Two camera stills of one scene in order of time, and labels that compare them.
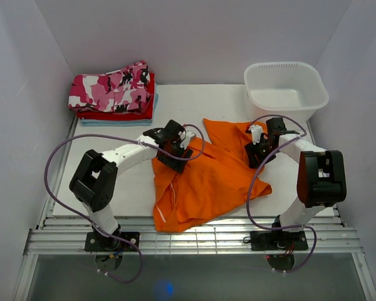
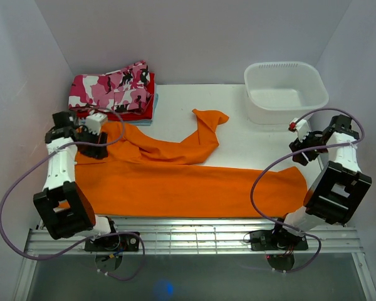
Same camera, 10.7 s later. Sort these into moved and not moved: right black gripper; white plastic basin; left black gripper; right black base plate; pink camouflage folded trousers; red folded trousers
Moved: right black gripper; left black gripper
Not moved: white plastic basin; pink camouflage folded trousers; right black base plate; red folded trousers
